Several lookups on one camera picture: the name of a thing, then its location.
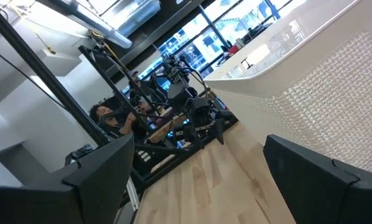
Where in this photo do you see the white perforated plastic basket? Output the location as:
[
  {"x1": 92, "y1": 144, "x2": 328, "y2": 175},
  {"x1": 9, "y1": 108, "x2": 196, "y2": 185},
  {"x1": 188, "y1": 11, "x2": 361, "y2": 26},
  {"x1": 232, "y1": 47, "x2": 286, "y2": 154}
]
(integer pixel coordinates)
[{"x1": 203, "y1": 0, "x2": 372, "y2": 179}]

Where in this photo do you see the silver ceiling pipe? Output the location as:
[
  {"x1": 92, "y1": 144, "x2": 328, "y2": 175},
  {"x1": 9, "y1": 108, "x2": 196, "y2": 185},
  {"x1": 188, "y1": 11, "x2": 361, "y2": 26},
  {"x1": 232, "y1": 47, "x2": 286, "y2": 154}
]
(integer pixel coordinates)
[{"x1": 60, "y1": 0, "x2": 134, "y2": 50}]

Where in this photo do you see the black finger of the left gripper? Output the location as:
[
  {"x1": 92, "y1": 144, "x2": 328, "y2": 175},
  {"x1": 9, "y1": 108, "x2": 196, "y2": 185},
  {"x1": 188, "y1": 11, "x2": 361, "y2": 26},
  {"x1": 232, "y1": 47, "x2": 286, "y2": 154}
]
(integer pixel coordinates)
[
  {"x1": 212, "y1": 117, "x2": 226, "y2": 146},
  {"x1": 182, "y1": 123, "x2": 206, "y2": 150}
]

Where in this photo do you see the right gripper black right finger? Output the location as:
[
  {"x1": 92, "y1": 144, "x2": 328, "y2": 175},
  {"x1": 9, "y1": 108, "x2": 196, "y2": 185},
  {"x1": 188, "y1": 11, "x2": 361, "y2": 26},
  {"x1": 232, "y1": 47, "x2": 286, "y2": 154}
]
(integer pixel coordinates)
[{"x1": 263, "y1": 134, "x2": 372, "y2": 224}]

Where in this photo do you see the person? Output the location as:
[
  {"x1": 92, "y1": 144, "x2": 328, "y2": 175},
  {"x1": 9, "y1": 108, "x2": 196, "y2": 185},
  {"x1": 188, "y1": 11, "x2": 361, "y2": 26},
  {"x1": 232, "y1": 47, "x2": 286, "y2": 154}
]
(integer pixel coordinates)
[
  {"x1": 128, "y1": 69, "x2": 157, "y2": 103},
  {"x1": 88, "y1": 102, "x2": 149, "y2": 141}
]

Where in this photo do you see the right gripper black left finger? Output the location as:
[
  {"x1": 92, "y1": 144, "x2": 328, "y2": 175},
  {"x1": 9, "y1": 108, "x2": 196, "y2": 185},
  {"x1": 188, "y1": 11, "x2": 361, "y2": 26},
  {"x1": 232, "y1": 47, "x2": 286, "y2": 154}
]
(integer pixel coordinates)
[{"x1": 0, "y1": 134, "x2": 136, "y2": 224}]

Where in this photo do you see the black metal rig frame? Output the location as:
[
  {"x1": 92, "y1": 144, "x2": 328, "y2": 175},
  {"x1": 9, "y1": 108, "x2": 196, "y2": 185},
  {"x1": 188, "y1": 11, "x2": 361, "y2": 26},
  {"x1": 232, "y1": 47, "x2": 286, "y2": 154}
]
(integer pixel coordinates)
[{"x1": 0, "y1": 0, "x2": 239, "y2": 200}]

